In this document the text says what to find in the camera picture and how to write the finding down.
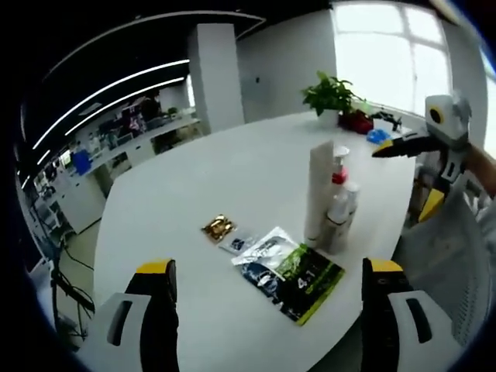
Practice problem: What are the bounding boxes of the white skincare tube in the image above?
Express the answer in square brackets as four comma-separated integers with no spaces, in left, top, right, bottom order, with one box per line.
[304,139,335,247]

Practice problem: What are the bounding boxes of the clear skincare sachet blue square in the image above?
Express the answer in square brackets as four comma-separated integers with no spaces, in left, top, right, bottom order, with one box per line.
[218,228,260,255]

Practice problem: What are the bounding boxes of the white plant pot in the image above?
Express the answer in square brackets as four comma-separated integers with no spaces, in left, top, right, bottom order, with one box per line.
[317,110,341,129]

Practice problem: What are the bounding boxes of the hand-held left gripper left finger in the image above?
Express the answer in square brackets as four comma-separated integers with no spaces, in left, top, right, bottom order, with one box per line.
[87,258,179,372]

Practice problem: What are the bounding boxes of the small black clip stand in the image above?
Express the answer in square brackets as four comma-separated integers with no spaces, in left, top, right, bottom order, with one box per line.
[371,110,404,133]

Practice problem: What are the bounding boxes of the blue tissue pack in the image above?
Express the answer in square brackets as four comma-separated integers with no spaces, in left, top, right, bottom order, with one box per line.
[366,129,392,145]

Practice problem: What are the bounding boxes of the green leafy plant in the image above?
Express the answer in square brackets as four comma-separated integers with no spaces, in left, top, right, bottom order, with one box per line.
[301,70,367,117]

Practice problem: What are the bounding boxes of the bright window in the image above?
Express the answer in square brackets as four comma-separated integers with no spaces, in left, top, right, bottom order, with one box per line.
[332,0,481,117]

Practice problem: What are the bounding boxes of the blue storage bin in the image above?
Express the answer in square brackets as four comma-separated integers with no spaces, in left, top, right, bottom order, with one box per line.
[72,150,91,176]

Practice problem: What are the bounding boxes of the skincare pump bottle red collar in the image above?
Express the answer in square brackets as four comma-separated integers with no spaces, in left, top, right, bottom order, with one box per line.
[329,145,352,198]

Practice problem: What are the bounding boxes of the green black skincare sachet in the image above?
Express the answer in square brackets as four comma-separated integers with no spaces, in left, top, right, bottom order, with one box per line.
[277,243,346,327]

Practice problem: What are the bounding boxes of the black floor cables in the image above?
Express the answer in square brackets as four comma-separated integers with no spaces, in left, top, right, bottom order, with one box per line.
[50,239,96,342]

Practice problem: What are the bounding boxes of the silver green black pouch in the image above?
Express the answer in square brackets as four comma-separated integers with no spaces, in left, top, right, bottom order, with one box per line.
[231,226,307,311]

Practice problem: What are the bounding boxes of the white mesh chair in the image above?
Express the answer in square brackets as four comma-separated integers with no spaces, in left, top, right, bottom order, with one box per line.
[394,189,496,350]

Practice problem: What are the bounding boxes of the long ceiling light strip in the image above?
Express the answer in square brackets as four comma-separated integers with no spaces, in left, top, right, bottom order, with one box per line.
[33,58,191,150]
[64,76,186,136]

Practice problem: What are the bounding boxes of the gold foil skincare sachet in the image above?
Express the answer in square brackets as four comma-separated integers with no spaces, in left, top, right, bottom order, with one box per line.
[200,212,238,246]

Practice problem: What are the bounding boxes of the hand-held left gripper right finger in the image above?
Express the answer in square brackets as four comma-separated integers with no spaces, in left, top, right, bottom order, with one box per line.
[360,257,464,372]

